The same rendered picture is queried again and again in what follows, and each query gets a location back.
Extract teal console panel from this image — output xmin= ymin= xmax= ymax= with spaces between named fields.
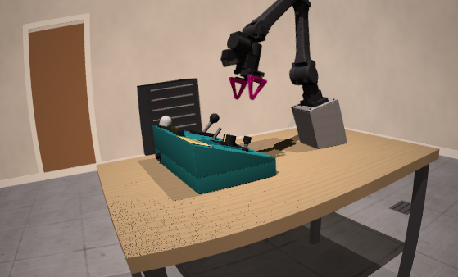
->
xmin=152 ymin=113 xmax=276 ymax=194

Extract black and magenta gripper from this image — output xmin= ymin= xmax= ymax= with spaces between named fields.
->
xmin=229 ymin=56 xmax=267 ymax=100

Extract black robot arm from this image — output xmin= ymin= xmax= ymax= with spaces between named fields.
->
xmin=220 ymin=0 xmax=329 ymax=107

